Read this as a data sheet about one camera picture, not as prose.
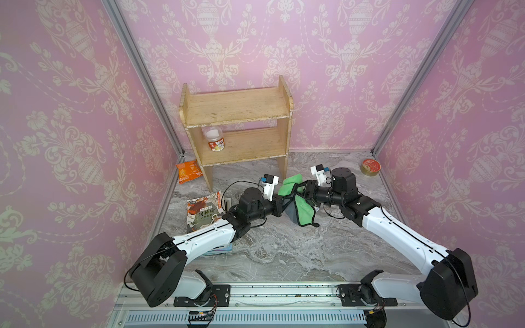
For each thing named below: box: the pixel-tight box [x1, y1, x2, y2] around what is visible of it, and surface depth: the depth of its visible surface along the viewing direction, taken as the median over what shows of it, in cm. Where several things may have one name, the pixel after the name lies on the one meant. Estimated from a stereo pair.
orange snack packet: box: [175, 159, 204, 185], surface depth 110 cm
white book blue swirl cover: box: [201, 242, 234, 257], surface depth 85 cm
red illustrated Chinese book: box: [186, 190, 225, 235], surface depth 94 cm
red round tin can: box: [360, 158, 381, 177], surface depth 112 cm
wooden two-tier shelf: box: [178, 75, 294, 193], surface depth 84 cm
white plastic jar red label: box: [204, 125, 225, 152], surface depth 92 cm
